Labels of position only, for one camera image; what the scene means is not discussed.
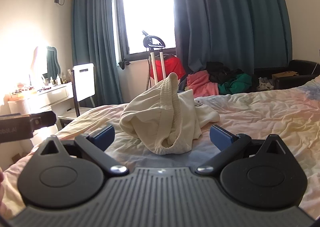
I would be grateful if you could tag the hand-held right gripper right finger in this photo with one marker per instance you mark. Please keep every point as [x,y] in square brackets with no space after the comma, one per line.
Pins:
[221,139]

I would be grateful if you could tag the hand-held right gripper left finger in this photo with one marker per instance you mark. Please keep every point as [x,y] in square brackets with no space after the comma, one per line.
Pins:
[104,135]

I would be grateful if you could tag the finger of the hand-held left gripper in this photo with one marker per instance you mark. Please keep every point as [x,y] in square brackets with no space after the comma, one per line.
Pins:
[42,119]

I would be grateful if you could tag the cream white pants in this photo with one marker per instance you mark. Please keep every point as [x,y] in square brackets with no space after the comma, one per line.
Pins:
[150,117]

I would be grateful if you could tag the green clothes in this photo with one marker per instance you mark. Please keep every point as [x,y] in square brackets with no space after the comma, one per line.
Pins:
[235,84]

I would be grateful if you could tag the pink clothes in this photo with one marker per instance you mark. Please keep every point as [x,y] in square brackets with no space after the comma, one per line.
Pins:
[200,83]

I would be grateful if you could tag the black clothes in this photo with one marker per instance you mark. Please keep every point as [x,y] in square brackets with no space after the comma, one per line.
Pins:
[222,72]

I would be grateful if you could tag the white ribbed basket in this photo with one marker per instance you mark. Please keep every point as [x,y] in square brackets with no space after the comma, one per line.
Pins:
[18,107]

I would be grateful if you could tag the white vanity desk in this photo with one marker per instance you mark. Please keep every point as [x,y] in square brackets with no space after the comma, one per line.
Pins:
[55,97]

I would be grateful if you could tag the group of toiletry bottles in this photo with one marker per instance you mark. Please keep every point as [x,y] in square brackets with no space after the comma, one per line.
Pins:
[58,79]

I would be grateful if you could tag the bed with pastel sheet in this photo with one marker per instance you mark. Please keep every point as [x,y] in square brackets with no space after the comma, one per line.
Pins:
[262,117]

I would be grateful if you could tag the chair with white backrest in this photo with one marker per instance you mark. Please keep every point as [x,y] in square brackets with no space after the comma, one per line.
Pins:
[83,82]

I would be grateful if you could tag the wavy-framed mirror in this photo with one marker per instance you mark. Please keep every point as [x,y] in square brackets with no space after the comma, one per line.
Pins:
[51,62]

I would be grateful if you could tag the small black cloth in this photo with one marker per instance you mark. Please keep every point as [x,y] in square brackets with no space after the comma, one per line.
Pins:
[123,64]

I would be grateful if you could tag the flat cardboard box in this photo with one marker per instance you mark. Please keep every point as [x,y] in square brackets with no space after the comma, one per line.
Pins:
[283,75]

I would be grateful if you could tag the teal curtain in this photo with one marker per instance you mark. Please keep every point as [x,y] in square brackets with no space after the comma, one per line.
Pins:
[95,42]

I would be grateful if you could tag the black armchair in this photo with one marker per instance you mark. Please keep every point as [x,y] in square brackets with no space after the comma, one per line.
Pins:
[302,67]

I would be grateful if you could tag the blue-grey curtain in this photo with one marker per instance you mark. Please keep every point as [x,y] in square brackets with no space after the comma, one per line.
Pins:
[230,17]

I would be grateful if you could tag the dark-framed window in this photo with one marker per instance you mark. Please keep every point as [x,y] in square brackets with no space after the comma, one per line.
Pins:
[147,9]

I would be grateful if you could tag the black wall socket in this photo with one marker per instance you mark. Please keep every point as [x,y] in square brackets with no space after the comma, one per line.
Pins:
[58,1]

